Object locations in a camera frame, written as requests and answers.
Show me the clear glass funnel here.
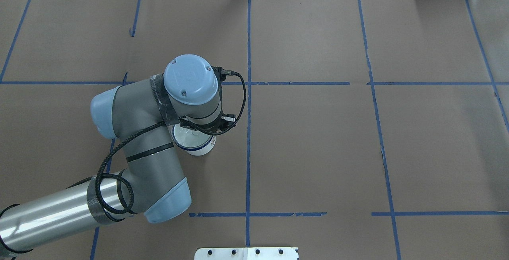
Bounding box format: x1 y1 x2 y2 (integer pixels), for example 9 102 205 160
173 126 212 148

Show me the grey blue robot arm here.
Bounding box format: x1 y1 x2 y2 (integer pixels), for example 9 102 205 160
1 54 229 258

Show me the white enamel cup blue rim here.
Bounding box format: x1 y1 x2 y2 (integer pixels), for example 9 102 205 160
170 124 216 156

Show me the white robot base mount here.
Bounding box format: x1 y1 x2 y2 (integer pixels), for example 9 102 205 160
194 247 299 260

